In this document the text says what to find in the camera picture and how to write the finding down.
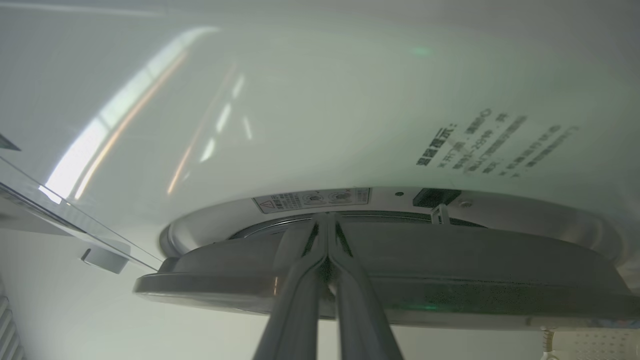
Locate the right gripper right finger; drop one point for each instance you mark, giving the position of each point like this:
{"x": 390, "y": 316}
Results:
{"x": 357, "y": 310}

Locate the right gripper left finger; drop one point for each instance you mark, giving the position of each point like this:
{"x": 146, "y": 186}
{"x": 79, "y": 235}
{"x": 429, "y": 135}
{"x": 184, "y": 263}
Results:
{"x": 300, "y": 300}

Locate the black-rimmed glass washer door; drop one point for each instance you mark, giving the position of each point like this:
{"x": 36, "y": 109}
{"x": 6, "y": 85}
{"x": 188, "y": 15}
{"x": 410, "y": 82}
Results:
{"x": 450, "y": 260}

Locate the black door latch socket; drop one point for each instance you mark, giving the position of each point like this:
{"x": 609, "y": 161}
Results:
{"x": 435, "y": 197}

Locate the white front-load washing machine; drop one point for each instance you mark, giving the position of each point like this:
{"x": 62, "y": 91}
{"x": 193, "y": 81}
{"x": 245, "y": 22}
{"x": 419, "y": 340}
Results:
{"x": 300, "y": 100}

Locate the cream perforated laundry basket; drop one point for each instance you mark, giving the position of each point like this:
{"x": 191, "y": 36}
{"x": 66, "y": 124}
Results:
{"x": 595, "y": 346}

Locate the grey warning sticker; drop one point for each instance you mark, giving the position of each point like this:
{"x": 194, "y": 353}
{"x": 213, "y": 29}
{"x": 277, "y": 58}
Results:
{"x": 310, "y": 200}

